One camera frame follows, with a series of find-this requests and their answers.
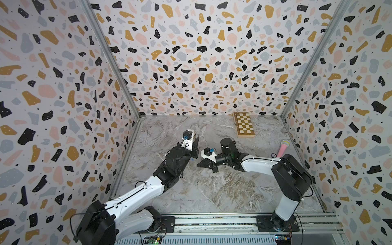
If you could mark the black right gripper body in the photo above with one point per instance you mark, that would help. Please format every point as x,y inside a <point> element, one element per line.
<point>221,160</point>

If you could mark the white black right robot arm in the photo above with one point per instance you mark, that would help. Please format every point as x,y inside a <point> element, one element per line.
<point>292,178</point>

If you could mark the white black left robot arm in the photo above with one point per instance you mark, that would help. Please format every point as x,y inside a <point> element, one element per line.
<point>105,224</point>

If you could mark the wooden folded chessboard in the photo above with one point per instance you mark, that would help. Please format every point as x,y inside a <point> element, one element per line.
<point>244,126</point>

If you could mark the pink toy microphone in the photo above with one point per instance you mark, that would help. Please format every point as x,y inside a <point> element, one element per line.
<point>284,145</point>

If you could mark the green circuit board left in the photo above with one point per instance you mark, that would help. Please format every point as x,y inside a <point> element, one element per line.
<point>152,241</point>

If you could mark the green circuit board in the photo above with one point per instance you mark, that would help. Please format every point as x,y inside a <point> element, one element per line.
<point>152,241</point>
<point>283,240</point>

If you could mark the green circuit board right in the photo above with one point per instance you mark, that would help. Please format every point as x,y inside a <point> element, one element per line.
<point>283,240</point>

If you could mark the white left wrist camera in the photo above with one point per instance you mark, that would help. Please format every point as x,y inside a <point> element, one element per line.
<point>188,139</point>

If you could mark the aluminium front rail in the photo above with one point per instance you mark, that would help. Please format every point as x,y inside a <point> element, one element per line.
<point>241,229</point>

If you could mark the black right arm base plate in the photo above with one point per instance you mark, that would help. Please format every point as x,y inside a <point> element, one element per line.
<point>273,223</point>

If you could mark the aluminium left corner post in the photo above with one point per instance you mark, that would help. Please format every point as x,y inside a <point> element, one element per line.
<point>90,15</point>

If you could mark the aluminium corner post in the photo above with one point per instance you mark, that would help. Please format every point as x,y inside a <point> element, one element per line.
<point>90,15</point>
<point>338,15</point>

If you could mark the aluminium right corner post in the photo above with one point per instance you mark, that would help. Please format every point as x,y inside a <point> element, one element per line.
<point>338,15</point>

